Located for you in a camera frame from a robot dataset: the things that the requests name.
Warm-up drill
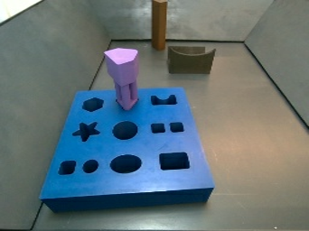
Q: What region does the brown arch peg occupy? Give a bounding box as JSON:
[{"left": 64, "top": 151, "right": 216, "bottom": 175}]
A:
[{"left": 151, "top": 0, "right": 167, "bottom": 51}]

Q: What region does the blue shape sorting board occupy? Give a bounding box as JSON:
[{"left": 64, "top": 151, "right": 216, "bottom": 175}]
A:
[{"left": 40, "top": 88, "right": 216, "bottom": 212}]

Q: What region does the dark grey arch holder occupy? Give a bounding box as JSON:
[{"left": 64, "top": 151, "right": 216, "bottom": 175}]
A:
[{"left": 167, "top": 46, "right": 217, "bottom": 74}]

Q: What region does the purple pentagon peg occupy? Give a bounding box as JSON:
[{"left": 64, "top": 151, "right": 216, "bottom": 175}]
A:
[{"left": 105, "top": 48, "right": 139, "bottom": 110}]

